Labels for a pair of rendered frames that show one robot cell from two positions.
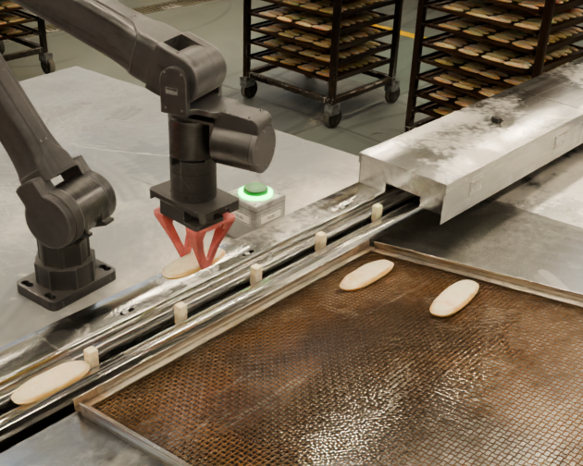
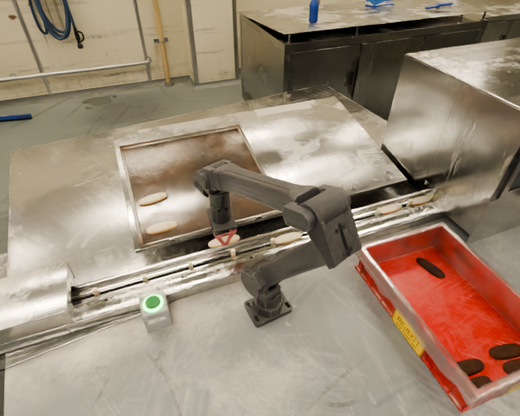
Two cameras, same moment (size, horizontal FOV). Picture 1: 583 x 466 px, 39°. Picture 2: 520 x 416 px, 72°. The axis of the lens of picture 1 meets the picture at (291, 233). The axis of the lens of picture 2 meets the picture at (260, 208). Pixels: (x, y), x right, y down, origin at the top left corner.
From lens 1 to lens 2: 1.69 m
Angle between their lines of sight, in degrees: 106
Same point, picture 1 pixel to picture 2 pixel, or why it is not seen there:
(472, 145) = not seen: outside the picture
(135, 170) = not seen: outside the picture
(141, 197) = (195, 392)
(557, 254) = (46, 254)
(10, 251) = (291, 349)
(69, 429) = not seen: hidden behind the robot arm
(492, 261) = (77, 259)
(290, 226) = (149, 290)
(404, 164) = (60, 287)
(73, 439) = not seen: hidden behind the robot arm
